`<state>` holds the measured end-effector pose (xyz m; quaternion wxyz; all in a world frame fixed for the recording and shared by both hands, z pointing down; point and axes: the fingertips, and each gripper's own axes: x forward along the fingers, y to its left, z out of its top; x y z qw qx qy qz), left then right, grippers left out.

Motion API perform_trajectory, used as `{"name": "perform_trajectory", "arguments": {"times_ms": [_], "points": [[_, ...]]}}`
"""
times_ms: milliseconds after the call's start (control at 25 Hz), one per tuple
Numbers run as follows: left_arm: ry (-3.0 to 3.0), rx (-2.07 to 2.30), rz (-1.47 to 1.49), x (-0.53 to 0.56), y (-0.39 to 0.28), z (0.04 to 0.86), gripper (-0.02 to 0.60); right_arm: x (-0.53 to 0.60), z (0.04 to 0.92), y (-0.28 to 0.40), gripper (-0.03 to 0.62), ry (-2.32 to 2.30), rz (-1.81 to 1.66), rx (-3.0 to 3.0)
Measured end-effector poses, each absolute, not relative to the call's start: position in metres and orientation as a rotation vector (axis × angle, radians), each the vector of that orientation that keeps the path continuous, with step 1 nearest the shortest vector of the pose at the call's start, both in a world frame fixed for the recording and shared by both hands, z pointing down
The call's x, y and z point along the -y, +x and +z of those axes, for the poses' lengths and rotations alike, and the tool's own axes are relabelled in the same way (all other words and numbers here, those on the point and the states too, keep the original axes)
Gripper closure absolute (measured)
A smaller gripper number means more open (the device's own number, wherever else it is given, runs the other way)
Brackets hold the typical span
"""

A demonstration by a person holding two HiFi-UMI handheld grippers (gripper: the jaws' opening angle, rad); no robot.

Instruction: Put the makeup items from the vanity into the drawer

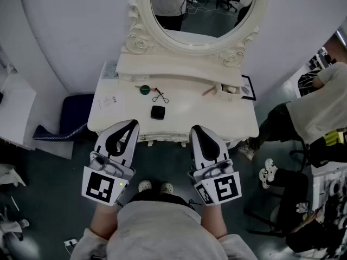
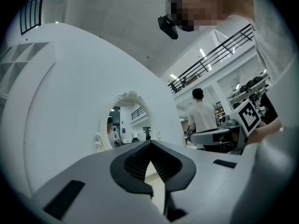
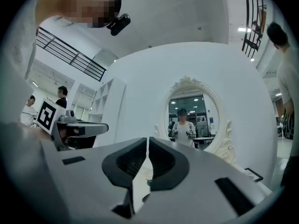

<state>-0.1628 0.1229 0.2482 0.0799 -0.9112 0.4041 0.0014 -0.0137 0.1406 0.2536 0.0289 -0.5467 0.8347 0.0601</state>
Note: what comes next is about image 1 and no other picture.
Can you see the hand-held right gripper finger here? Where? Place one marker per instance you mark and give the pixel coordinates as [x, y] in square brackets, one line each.
[196, 150]
[221, 150]

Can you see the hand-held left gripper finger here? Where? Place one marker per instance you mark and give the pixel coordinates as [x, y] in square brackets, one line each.
[133, 142]
[104, 139]

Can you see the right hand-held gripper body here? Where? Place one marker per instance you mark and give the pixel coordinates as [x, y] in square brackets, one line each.
[226, 188]

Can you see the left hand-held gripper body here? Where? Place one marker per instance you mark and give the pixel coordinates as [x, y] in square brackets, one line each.
[99, 185]

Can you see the black square compact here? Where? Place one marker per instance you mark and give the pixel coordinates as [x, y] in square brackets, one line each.
[158, 112]

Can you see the white vanity dressing table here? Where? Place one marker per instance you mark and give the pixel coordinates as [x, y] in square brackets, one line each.
[189, 110]

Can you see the black wire eyelash curler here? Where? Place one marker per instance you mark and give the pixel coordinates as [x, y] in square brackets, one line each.
[160, 98]

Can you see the green round ball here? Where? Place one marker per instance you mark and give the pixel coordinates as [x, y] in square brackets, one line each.
[144, 89]

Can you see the small white drawer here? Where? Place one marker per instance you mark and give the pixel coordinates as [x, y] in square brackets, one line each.
[135, 77]
[221, 92]

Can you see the pink pencil stick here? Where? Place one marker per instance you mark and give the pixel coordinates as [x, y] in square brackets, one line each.
[208, 91]

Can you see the person's left forearm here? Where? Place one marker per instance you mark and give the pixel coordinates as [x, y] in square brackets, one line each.
[104, 221]

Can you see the person's right forearm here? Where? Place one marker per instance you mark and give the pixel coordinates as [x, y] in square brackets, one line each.
[214, 221]

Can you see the dark blue padded stool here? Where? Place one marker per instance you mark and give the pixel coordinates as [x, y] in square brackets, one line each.
[76, 115]

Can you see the white printed paper sheet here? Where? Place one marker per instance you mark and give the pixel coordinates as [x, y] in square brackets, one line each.
[108, 101]

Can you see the person's left shoe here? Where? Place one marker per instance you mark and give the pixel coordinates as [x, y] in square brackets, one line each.
[144, 186]

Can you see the person's shoe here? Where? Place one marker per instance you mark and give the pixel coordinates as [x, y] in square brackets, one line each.
[166, 188]
[144, 186]

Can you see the person's right shoe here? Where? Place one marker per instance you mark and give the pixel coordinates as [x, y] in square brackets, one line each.
[166, 188]

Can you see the person's black shorts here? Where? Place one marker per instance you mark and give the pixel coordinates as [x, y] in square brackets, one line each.
[162, 198]

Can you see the white floor power outlet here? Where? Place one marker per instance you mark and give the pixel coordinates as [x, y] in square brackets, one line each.
[70, 242]

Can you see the black framed picture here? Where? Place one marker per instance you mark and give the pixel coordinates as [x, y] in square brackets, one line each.
[248, 89]

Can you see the printed label sheet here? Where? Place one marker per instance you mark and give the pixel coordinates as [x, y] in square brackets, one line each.
[109, 70]

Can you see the person's grey shirt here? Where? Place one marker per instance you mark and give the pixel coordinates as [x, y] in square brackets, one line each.
[162, 231]

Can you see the white shelf of round devices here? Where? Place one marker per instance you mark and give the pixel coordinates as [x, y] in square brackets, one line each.
[332, 199]

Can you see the yellow green bag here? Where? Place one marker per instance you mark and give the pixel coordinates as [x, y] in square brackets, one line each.
[336, 138]

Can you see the oval mirror white ornate frame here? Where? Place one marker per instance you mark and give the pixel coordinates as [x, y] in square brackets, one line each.
[168, 41]

